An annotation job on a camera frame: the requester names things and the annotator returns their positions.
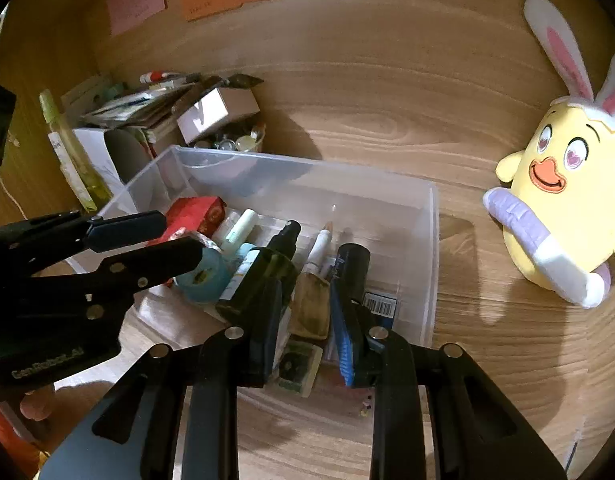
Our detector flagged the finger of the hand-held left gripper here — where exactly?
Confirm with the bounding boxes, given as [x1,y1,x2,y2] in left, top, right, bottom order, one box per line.
[18,236,204,311]
[0,210,167,262]

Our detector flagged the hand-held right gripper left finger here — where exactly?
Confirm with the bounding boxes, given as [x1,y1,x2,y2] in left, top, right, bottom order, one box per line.
[38,277,284,480]

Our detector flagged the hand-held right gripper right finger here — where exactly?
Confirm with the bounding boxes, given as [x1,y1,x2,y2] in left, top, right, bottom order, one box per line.
[329,280,568,480]

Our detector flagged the small green square item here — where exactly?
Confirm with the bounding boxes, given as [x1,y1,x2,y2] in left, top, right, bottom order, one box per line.
[275,340,324,398]

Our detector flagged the brown sachet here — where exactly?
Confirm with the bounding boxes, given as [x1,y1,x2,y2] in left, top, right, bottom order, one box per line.
[288,272,333,338]

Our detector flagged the dark blue barcode packet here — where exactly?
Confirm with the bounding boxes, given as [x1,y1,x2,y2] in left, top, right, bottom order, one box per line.
[360,290,401,331]

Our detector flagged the dark green spray bottle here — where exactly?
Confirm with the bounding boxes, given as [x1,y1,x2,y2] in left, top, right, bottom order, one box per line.
[215,220,303,328]

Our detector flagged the teal tape roll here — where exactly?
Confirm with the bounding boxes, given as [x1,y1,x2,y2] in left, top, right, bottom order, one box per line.
[175,247,233,303]

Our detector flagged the black and purple tube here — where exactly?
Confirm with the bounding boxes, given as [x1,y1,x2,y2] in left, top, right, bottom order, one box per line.
[332,242,372,306]

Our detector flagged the pale pink tube white cap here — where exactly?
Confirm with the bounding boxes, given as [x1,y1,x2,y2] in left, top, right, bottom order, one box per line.
[222,208,261,261]

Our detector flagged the white cosmetic pen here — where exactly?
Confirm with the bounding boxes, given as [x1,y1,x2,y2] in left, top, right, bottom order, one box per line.
[305,220,335,281]

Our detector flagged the clear plastic storage box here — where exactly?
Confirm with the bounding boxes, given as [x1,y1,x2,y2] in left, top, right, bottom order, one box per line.
[68,144,441,396]

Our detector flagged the person's left hand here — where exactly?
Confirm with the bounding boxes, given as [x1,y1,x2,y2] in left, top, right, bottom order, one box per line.
[18,385,56,422]

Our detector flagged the white packet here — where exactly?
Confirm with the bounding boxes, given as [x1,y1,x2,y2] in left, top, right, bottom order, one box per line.
[222,244,261,303]

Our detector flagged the red box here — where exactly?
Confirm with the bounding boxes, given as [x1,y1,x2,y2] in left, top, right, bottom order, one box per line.
[165,196,228,238]

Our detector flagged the yellow-green bottle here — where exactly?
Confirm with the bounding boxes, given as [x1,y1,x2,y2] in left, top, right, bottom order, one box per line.
[38,89,113,213]

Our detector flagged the stack of papers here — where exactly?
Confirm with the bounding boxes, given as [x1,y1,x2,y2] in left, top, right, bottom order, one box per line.
[80,77,198,133]

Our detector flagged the small box with white face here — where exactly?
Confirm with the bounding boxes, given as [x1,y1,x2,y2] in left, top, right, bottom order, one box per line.
[172,74,265,145]

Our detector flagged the red and white pen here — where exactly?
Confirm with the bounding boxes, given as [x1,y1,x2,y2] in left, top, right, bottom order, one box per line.
[139,70,188,85]

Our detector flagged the pink sticky note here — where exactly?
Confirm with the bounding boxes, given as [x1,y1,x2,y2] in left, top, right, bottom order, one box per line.
[106,0,167,37]

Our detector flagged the yellow chick plush toy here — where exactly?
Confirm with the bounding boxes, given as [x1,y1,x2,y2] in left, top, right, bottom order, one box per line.
[482,0,615,309]

